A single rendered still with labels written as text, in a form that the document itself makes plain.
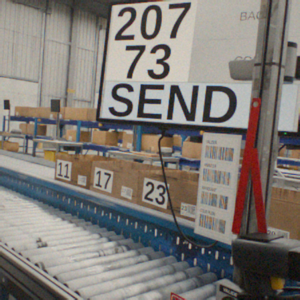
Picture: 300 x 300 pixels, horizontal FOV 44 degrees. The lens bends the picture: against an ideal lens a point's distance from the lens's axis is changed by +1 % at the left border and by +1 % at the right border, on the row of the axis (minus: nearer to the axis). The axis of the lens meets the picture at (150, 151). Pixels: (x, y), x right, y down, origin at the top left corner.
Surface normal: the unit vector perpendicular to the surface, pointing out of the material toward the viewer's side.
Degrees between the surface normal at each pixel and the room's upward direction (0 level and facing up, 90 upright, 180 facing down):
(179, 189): 90
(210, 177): 90
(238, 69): 90
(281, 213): 90
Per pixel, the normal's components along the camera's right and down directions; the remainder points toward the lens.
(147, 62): -0.44, -0.06
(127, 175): -0.72, -0.03
